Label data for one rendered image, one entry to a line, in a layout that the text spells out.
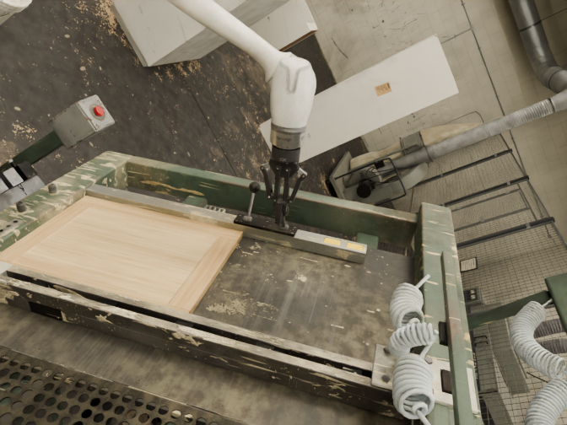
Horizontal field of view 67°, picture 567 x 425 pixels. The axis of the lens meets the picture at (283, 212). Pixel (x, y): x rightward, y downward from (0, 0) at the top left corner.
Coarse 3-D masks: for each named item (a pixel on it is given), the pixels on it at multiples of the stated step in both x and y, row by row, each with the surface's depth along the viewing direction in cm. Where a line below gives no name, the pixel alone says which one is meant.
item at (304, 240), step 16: (96, 192) 144; (112, 192) 145; (128, 192) 146; (144, 208) 142; (160, 208) 140; (176, 208) 140; (192, 208) 141; (224, 224) 137; (272, 240) 135; (288, 240) 133; (304, 240) 132; (320, 240) 132; (336, 256) 131; (352, 256) 130
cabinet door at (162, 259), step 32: (64, 224) 130; (96, 224) 132; (128, 224) 134; (160, 224) 135; (192, 224) 137; (0, 256) 115; (32, 256) 116; (64, 256) 118; (96, 256) 119; (128, 256) 120; (160, 256) 122; (192, 256) 123; (224, 256) 124; (128, 288) 109; (160, 288) 110; (192, 288) 111
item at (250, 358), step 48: (0, 288) 100; (48, 288) 98; (96, 288) 100; (144, 336) 94; (192, 336) 90; (240, 336) 92; (432, 336) 74; (288, 384) 89; (336, 384) 86; (384, 384) 80; (432, 384) 81
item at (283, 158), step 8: (272, 144) 111; (272, 152) 112; (280, 152) 109; (288, 152) 109; (296, 152) 110; (272, 160) 114; (280, 160) 110; (288, 160) 110; (296, 160) 111; (272, 168) 115; (296, 168) 113; (280, 176) 116
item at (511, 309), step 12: (552, 276) 148; (564, 276) 145; (552, 288) 143; (564, 288) 140; (516, 300) 152; (528, 300) 149; (540, 300) 147; (564, 300) 136; (492, 312) 155; (504, 312) 153; (516, 312) 151; (564, 312) 132; (468, 324) 160; (480, 324) 157; (564, 324) 129; (60, 408) 108
